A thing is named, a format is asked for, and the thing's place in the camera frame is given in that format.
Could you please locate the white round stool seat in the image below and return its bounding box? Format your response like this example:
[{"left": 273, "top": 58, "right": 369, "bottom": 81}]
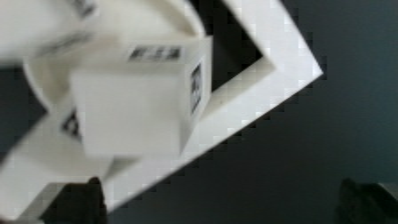
[{"left": 22, "top": 0, "right": 203, "bottom": 112}]

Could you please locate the white front fence bar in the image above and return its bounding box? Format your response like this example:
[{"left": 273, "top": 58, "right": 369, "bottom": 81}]
[{"left": 0, "top": 113, "right": 280, "bottom": 224}]

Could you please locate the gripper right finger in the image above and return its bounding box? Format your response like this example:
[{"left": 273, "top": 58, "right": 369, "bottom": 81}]
[{"left": 333, "top": 178, "right": 398, "bottom": 224}]

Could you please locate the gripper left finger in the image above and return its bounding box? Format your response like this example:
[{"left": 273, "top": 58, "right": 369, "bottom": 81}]
[{"left": 40, "top": 177, "right": 106, "bottom": 224}]

